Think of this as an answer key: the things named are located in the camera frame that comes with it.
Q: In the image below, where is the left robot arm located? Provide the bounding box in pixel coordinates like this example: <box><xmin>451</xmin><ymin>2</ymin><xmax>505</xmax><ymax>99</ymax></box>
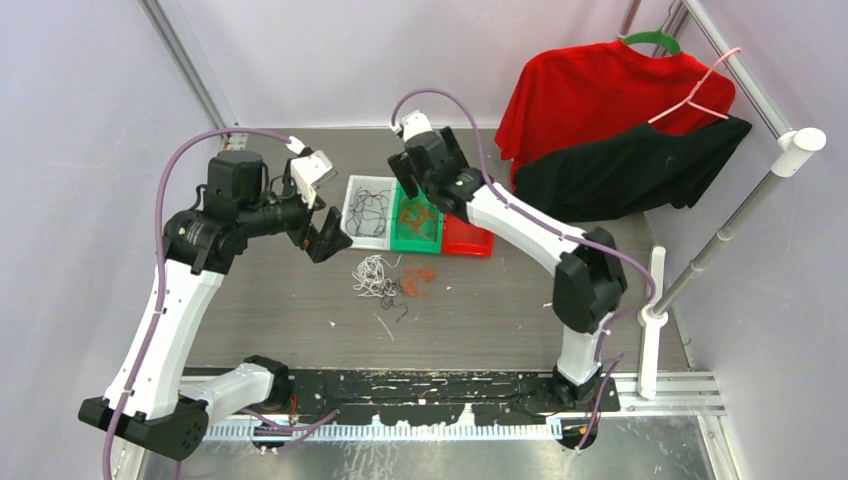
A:
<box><xmin>78</xmin><ymin>149</ymin><xmax>352</xmax><ymax>461</ymax></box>

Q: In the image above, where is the white plastic bin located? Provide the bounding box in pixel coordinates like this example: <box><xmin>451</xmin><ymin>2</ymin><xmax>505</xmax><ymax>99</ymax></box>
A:
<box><xmin>342</xmin><ymin>175</ymin><xmax>396</xmax><ymax>251</ymax></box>

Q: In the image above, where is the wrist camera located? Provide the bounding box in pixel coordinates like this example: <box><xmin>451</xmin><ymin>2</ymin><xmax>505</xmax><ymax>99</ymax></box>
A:
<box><xmin>394</xmin><ymin>110</ymin><xmax>433</xmax><ymax>142</ymax></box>
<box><xmin>290</xmin><ymin>150</ymin><xmax>336</xmax><ymax>208</ymax></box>

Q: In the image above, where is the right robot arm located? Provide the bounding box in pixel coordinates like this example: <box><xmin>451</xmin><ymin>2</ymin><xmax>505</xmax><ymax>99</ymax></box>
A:
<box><xmin>388</xmin><ymin>124</ymin><xmax>627</xmax><ymax>411</ymax></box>

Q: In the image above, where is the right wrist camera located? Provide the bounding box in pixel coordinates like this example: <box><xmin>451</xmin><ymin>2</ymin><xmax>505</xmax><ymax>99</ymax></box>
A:
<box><xmin>394</xmin><ymin>110</ymin><xmax>433</xmax><ymax>142</ymax></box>

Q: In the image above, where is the green clothes hanger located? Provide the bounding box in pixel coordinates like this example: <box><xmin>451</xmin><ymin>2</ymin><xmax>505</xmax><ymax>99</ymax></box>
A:
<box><xmin>621</xmin><ymin>30</ymin><xmax>682</xmax><ymax>55</ymax></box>

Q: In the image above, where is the metal clothes rack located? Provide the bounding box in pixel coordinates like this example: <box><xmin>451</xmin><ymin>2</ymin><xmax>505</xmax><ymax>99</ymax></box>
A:
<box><xmin>616</xmin><ymin>0</ymin><xmax>828</xmax><ymax>401</ymax></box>

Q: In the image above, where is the green plastic bin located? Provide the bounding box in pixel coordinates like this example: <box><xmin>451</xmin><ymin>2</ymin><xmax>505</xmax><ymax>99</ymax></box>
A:
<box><xmin>389</xmin><ymin>185</ymin><xmax>443</xmax><ymax>254</ymax></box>

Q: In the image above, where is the red plastic bin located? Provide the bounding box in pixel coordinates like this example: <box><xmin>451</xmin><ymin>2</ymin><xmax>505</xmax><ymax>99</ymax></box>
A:
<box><xmin>441</xmin><ymin>215</ymin><xmax>494</xmax><ymax>257</ymax></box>

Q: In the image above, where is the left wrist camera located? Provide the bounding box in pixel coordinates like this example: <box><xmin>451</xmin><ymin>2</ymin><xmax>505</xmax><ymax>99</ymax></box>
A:
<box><xmin>290</xmin><ymin>150</ymin><xmax>336</xmax><ymax>208</ymax></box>

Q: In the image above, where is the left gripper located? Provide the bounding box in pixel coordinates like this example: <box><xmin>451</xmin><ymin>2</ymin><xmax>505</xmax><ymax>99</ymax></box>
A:
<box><xmin>239</xmin><ymin>173</ymin><xmax>352</xmax><ymax>261</ymax></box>

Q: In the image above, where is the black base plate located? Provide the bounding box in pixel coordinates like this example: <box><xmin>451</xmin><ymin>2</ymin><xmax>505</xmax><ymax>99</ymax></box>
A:
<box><xmin>250</xmin><ymin>369</ymin><xmax>621</xmax><ymax>427</ymax></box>

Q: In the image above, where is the red t-shirt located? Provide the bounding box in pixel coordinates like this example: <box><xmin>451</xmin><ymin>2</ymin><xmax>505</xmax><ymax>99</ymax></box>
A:
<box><xmin>495</xmin><ymin>41</ymin><xmax>736</xmax><ymax>168</ymax></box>

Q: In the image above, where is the orange white cable bundle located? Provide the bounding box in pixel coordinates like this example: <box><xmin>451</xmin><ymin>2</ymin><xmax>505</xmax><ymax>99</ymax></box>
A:
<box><xmin>351</xmin><ymin>254</ymin><xmax>403</xmax><ymax>299</ymax></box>

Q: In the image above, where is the black t-shirt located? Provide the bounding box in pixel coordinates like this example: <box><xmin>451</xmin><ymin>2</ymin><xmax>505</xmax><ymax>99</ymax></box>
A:
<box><xmin>513</xmin><ymin>117</ymin><xmax>752</xmax><ymax>223</ymax></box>

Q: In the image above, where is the black cable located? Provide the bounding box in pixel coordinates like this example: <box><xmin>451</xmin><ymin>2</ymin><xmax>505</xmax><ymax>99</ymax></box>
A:
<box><xmin>377</xmin><ymin>278</ymin><xmax>412</xmax><ymax>325</ymax></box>
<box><xmin>347</xmin><ymin>186</ymin><xmax>392</xmax><ymax>238</ymax></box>
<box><xmin>349</xmin><ymin>188</ymin><xmax>393</xmax><ymax>240</ymax></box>

